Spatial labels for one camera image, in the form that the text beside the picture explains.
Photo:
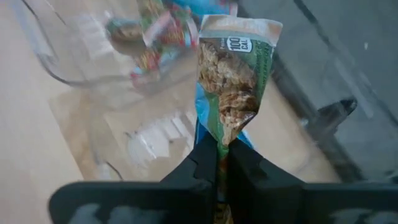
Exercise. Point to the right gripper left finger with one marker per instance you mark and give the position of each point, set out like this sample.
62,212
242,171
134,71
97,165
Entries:
140,202

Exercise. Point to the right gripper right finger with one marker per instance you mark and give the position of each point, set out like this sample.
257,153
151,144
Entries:
295,205

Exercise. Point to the green orange granola bar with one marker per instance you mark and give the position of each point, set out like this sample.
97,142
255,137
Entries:
233,71

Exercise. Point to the blue granola bar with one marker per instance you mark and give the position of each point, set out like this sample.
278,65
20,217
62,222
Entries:
202,6

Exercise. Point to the clear plastic bin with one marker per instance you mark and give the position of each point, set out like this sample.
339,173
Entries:
149,140
77,46

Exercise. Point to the small black clamp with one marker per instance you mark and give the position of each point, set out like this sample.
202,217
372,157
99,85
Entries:
335,115

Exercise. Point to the black aluminium frame rail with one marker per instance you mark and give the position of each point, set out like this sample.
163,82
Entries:
298,102

